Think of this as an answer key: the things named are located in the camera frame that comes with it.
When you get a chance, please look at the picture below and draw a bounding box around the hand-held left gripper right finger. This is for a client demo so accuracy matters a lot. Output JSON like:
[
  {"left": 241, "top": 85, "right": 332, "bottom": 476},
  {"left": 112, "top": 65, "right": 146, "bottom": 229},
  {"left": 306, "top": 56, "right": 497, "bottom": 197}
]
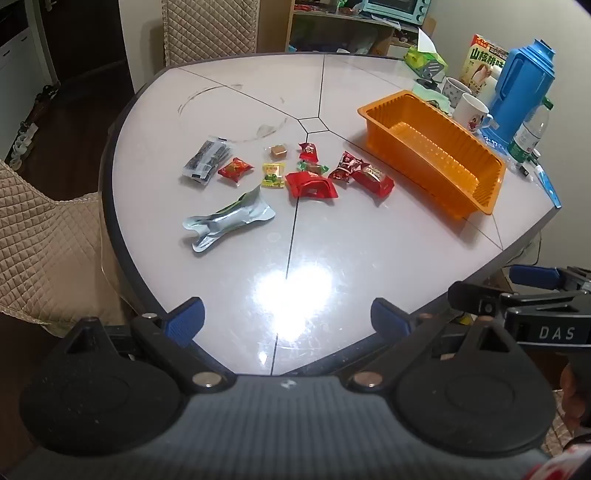
[{"left": 348, "top": 298, "right": 513, "bottom": 395}]

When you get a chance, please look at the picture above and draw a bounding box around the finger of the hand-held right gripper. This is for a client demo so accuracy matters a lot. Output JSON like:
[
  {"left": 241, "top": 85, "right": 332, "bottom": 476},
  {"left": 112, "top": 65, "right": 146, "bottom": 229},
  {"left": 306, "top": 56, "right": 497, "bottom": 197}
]
[
  {"left": 509, "top": 264, "right": 573, "bottom": 291},
  {"left": 448, "top": 281, "right": 561, "bottom": 320}
]

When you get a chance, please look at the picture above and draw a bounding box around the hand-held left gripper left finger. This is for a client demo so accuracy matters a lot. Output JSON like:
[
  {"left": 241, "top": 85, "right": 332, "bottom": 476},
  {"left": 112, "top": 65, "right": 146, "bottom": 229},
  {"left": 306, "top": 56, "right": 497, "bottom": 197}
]
[{"left": 60, "top": 296, "right": 236, "bottom": 395}]

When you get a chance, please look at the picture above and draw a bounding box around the silver and green foil packet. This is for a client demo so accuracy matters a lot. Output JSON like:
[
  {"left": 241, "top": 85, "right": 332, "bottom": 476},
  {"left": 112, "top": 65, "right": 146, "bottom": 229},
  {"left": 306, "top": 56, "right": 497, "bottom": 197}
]
[{"left": 182, "top": 185, "right": 277, "bottom": 254}]

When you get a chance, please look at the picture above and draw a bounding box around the red packet with beige picture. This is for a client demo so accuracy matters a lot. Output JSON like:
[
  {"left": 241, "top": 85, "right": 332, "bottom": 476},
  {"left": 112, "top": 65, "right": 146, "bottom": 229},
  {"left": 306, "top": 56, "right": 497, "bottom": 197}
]
[{"left": 351, "top": 162, "right": 395, "bottom": 198}]

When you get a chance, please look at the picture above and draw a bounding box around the large plain red packet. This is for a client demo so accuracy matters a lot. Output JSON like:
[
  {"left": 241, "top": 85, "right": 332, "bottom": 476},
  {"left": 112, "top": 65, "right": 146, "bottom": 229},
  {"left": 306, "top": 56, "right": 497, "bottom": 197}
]
[{"left": 285, "top": 171, "right": 339, "bottom": 201}]

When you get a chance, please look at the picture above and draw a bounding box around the red packet with white print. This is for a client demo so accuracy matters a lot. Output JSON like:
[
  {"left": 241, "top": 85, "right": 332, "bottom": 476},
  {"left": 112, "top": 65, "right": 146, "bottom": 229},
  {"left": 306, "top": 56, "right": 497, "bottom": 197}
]
[{"left": 328, "top": 151, "right": 365, "bottom": 184}]

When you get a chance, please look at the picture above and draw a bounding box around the small orange-red snack packet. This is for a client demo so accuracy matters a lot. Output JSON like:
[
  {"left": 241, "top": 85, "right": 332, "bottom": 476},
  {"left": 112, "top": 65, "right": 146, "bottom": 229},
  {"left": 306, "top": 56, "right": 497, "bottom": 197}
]
[{"left": 217, "top": 157, "right": 256, "bottom": 186}]

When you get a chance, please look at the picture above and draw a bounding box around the black seaweed snack packet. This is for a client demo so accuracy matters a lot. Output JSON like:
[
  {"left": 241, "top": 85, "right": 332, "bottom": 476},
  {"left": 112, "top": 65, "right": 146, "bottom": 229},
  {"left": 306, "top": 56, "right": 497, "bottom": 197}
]
[{"left": 183, "top": 135, "right": 232, "bottom": 186}]

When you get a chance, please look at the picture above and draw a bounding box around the yellow candy packet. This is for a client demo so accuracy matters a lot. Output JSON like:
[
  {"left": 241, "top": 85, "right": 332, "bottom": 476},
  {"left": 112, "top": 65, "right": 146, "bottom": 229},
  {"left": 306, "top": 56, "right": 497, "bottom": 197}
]
[{"left": 261, "top": 162, "right": 288, "bottom": 188}]

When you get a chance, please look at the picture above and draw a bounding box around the green candy packet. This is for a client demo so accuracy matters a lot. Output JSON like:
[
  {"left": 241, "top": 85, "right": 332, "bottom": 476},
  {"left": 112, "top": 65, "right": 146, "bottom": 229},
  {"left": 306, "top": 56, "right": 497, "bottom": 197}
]
[{"left": 295, "top": 161, "right": 329, "bottom": 178}]

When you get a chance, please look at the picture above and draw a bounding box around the orange plastic tray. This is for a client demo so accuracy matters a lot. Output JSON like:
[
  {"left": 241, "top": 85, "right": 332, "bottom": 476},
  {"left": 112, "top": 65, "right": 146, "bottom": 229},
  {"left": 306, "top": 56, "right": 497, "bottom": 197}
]
[{"left": 358, "top": 90, "right": 509, "bottom": 216}]

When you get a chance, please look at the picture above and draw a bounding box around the person's right hand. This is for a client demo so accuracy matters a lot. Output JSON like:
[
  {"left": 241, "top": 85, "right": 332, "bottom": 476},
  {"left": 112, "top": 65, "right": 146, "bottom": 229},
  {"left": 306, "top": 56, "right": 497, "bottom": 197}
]
[{"left": 558, "top": 362, "right": 591, "bottom": 432}]

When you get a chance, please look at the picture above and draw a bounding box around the blue tube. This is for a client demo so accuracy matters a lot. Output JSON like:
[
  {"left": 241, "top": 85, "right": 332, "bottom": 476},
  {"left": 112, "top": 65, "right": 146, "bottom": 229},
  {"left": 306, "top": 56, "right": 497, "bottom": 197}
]
[{"left": 531, "top": 166, "right": 563, "bottom": 208}]

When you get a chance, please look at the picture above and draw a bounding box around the blue pocket tissue packet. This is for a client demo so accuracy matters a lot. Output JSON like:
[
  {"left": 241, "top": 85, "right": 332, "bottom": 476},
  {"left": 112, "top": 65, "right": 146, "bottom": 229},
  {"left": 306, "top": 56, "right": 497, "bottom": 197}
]
[{"left": 478, "top": 129, "right": 513, "bottom": 162}]

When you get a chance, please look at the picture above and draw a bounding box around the clear water bottle green cap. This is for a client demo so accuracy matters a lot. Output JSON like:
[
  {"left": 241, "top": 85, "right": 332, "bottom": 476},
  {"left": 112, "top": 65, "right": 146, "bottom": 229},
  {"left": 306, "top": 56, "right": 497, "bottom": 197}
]
[{"left": 507, "top": 98, "right": 554, "bottom": 168}]

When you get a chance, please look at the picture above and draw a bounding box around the beige quilted chair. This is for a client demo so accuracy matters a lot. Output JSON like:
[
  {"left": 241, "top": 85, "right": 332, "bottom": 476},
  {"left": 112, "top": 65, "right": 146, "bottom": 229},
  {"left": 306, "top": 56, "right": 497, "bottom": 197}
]
[
  {"left": 161, "top": 0, "right": 257, "bottom": 68},
  {"left": 0, "top": 159, "right": 125, "bottom": 337}
]

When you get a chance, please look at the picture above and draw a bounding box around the white mug with cartoon print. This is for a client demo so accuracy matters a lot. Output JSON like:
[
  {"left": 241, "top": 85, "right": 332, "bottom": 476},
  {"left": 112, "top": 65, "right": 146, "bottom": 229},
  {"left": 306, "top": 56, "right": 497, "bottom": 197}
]
[{"left": 452, "top": 93, "right": 495, "bottom": 134}]

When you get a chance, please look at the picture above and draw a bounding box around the blue thermos jug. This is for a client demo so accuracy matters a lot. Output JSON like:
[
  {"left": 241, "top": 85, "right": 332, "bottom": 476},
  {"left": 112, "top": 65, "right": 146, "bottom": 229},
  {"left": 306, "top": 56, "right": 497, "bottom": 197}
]
[{"left": 489, "top": 38, "right": 561, "bottom": 146}]

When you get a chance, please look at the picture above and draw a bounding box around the plain white mug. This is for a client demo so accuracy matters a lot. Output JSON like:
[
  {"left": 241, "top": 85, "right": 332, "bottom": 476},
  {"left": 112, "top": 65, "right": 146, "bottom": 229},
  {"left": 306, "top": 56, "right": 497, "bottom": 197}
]
[{"left": 442, "top": 76, "right": 472, "bottom": 109}]

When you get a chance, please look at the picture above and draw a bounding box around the light green cloth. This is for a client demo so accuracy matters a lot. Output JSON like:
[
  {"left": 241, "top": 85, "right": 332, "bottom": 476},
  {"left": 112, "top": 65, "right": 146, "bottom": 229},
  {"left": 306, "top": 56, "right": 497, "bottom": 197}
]
[{"left": 411, "top": 80, "right": 455, "bottom": 114}]

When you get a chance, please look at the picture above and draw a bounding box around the row of shoes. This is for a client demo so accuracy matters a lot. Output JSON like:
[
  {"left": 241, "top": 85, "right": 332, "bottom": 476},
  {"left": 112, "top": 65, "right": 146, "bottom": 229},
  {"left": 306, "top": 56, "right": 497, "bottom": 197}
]
[{"left": 9, "top": 83, "right": 60, "bottom": 169}]

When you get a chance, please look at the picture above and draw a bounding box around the green tissue pack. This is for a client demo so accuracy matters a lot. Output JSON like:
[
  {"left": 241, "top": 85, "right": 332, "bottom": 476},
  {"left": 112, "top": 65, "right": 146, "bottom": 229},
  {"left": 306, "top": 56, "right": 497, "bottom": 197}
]
[{"left": 404, "top": 28, "right": 448, "bottom": 79}]

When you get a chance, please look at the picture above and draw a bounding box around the mint green toaster oven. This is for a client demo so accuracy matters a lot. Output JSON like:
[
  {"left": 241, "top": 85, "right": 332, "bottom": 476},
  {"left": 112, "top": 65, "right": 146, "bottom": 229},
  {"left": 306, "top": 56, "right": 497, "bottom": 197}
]
[{"left": 360, "top": 0, "right": 432, "bottom": 26}]

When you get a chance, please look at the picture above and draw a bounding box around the wooden shelf unit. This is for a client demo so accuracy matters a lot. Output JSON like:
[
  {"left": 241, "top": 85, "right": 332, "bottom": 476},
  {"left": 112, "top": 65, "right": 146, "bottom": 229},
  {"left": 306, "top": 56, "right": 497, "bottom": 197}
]
[{"left": 286, "top": 0, "right": 419, "bottom": 58}]

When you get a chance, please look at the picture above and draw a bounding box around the white cabinet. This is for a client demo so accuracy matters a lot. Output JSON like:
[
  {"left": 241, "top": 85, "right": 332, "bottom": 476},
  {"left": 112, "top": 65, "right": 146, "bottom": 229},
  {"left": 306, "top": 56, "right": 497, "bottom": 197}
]
[{"left": 0, "top": 0, "right": 61, "bottom": 95}]

